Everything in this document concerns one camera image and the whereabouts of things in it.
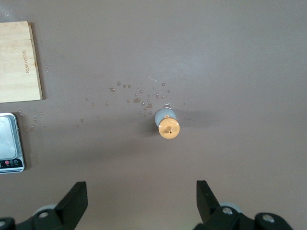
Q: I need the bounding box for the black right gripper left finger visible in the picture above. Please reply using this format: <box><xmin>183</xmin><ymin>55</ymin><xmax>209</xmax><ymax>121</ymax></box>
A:
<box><xmin>0</xmin><ymin>181</ymin><xmax>88</xmax><ymax>230</ymax></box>

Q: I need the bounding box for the wooden cutting board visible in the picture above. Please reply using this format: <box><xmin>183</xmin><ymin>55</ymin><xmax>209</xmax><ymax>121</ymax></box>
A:
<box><xmin>0</xmin><ymin>21</ymin><xmax>43</xmax><ymax>104</ymax></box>

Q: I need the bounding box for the translucent sauce bottle orange cap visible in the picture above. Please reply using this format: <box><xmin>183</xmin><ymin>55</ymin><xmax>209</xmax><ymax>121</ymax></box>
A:
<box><xmin>154</xmin><ymin>107</ymin><xmax>181</xmax><ymax>139</ymax></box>

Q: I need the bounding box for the silver digital kitchen scale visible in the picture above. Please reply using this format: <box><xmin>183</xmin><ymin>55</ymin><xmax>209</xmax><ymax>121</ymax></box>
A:
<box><xmin>0</xmin><ymin>112</ymin><xmax>25</xmax><ymax>174</ymax></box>

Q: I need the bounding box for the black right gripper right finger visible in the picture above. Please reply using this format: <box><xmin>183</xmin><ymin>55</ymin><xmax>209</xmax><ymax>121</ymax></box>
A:
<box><xmin>193</xmin><ymin>180</ymin><xmax>292</xmax><ymax>230</ymax></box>

